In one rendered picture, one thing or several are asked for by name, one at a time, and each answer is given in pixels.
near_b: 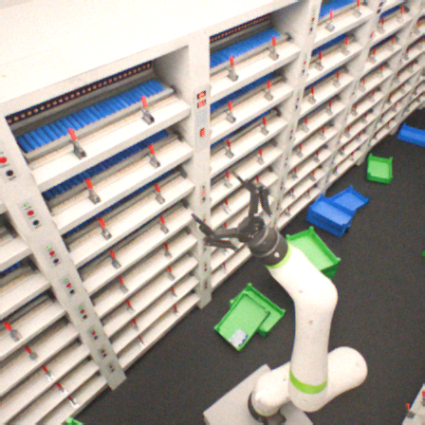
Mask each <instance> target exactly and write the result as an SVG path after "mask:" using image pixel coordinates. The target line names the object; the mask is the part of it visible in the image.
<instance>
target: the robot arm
mask: <svg viewBox="0 0 425 425"><path fill-rule="evenodd" d="M232 174H233V175H234V177H235V178H236V179H237V180H239V181H240V182H241V183H242V184H243V186H244V187H245V189H246V190H247V191H250V198H249V211H248V216H247V217H245V218H244V220H243V221H241V222H239V223H238V224H237V228H231V229H228V230H218V231H213V230H212V228H211V227H209V226H208V225H207V224H206V223H205V222H204V221H202V220H201V219H200V218H199V217H197V216H196V215H195V214H194V213H192V214H191V216H192V217H193V220H194V221H196V222H197V223H198V224H200V226H199V229H200V230H201V231H203V233H204V234H205V237H203V242H204V243H205V244H206V246H209V247H215V248H222V249H232V250H233V251H234V252H237V251H238V246H239V245H240V244H241V243H245V245H246V246H248V247H249V252H250V253H251V254H252V255H253V256H255V257H256V259H257V260H258V261H259V262H261V263H262V264H263V265H265V266H266V267H267V268H268V270H269V272H270V274H271V275H272V276H273V277H274V278H275V279H276V280H277V281H278V282H279V283H280V285H281V286H282V287H283V288H285V289H286V291H287V292H288V293H289V295H290V296H291V297H292V299H293V301H294V306H295V337H296V338H295V343H294V348H293V352H292V356H291V361H290V362H288V363H286V364H284V365H282V366H280V367H278V368H276V369H274V370H273V371H270V372H267V373H265V374H263V375H261V376H260V377H259V378H258V379H257V380H256V382H255V385H254V388H253V390H252V391H251V392H250V395H249V399H248V408H249V412H250V414H251V416H252V417H253V418H254V419H255V420H257V421H258V422H261V423H264V425H285V422H286V421H287V419H286V417H285V416H283V415H281V413H280V408H281V405H283V404H287V403H288V402H289V401H292V403H293V404H294V405H296V406H297V407H298V408H300V409H302V410H303V411H306V412H314V411H316V410H318V409H320V408H322V407H323V406H324V405H325V404H326V403H327V402H328V401H329V400H331V399H332V398H333V397H335V396H338V395H339V394H341V393H343V392H345V391H347V390H349V389H352V388H353V387H356V386H358V385H360V384H362V383H363V382H364V379H365V376H366V371H367V369H366V364H365V361H364V359H363V357H362V355H361V354H360V353H359V352H357V351H356V350H354V349H352V348H349V347H340V348H337V349H335V350H334V351H333V352H331V353H329V354H328V353H327V346H328V339H329V332H330V327H331V321H332V318H331V317H332V315H333V311H334V308H335V305H336V303H337V300H338V294H337V290H336V288H335V287H334V285H333V284H332V282H331V281H330V280H329V279H327V278H326V277H325V276H324V275H323V274H321V273H320V272H319V271H318V270H317V269H316V268H315V267H314V266H313V265H312V264H311V263H310V261H309V260H308V259H307V258H306V256H305V255H304V254H303V253H302V251H301V250H300V249H298V248H296V247H294V246H292V245H290V244H289V243H288V242H287V240H286V239H285V238H284V237H283V236H282V235H281V234H280V233H279V232H278V231H277V230H275V229H274V228H272V227H268V226H267V224H266V223H265V220H266V219H267V217H268V216H269V217H272V216H273V213H272V212H271V211H270V209H269V204H268V194H267V186H266V185H265V184H263V183H262V182H261V181H258V182H257V184H256V185H254V184H253V183H252V181H251V180H248V179H247V178H246V179H245V180H243V179H242V178H241V176H240V175H238V174H237V173H236V172H235V171H233V172H232ZM259 198H260V203H261V208H262V215H261V216H259V214H258V204H259ZM224 238H237V241H227V240H222V239H224Z"/></svg>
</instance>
